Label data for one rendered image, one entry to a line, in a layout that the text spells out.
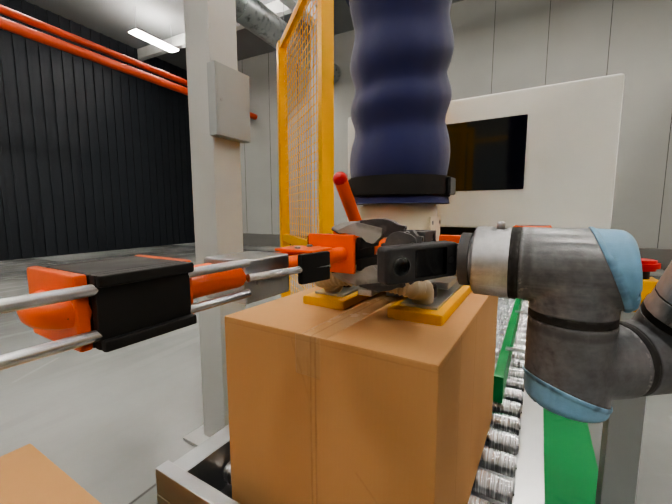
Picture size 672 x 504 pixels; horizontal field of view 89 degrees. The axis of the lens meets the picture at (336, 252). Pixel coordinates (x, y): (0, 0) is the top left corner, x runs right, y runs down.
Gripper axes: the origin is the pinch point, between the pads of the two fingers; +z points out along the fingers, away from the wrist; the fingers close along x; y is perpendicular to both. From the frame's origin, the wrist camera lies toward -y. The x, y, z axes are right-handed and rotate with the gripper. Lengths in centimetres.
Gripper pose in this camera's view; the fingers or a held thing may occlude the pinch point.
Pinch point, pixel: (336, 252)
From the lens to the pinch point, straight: 54.2
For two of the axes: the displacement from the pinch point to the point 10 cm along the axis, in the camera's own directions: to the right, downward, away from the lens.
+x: 0.0, -9.9, -1.1
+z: -8.6, -0.6, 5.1
